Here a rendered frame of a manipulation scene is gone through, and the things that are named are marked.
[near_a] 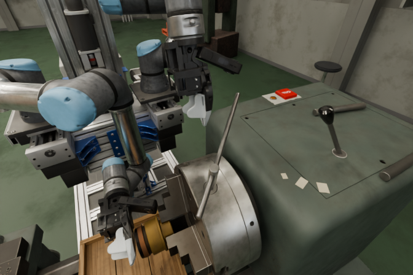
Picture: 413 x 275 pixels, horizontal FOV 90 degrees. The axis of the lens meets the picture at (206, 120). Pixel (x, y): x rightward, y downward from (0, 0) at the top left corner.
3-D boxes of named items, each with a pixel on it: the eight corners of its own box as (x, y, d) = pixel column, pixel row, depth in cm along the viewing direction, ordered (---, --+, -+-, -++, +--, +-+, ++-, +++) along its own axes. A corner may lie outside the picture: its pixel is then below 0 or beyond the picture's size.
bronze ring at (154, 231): (164, 204, 57) (130, 218, 54) (174, 235, 50) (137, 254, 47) (169, 220, 63) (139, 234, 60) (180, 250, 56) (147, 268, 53)
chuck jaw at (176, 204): (195, 201, 62) (185, 163, 61) (201, 207, 57) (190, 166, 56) (159, 216, 58) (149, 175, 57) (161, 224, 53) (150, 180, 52)
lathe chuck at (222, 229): (196, 186, 82) (201, 134, 60) (235, 275, 63) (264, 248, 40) (175, 194, 79) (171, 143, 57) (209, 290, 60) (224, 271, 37)
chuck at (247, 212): (204, 183, 83) (212, 131, 61) (245, 269, 64) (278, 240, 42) (196, 186, 82) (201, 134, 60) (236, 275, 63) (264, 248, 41)
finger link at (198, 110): (187, 130, 52) (182, 94, 48) (208, 124, 54) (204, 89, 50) (191, 134, 49) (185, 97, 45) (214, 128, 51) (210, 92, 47)
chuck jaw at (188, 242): (204, 218, 56) (226, 263, 46) (205, 229, 58) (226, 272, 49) (165, 236, 52) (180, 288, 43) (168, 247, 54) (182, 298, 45)
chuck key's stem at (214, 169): (212, 198, 50) (218, 173, 42) (203, 195, 50) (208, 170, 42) (214, 190, 51) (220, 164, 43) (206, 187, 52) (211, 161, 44)
